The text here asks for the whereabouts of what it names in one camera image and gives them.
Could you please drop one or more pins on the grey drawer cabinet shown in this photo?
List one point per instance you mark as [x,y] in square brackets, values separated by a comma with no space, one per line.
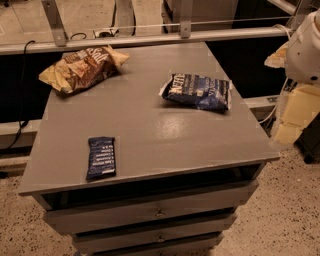
[160,147]

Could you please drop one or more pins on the blue chip bag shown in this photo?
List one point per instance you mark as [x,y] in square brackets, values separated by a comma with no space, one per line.
[201,92]

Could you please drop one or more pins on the grey metal railing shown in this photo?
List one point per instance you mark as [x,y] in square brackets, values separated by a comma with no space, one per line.
[38,26]

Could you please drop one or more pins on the white power strip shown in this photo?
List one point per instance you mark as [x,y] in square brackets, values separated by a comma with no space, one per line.
[105,33]

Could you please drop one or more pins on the top grey drawer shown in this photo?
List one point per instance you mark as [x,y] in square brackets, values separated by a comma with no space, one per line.
[151,208]

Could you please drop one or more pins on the small dark blue snack packet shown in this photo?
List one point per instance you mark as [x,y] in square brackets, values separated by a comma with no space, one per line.
[101,157]

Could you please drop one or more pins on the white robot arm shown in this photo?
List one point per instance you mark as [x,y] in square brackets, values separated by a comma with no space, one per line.
[300,57]

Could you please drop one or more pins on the middle grey drawer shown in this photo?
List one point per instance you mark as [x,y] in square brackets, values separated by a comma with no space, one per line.
[155,234]

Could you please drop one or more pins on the grey drawer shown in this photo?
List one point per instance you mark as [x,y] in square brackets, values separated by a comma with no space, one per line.
[155,234]
[151,208]
[168,248]

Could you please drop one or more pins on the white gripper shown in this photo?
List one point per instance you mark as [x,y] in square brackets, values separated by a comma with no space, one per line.
[304,58]

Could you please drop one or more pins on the bottom grey drawer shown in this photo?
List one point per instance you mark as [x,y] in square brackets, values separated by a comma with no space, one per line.
[168,248]

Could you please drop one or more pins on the brown chip bag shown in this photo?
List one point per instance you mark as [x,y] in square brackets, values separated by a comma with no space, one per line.
[83,69]

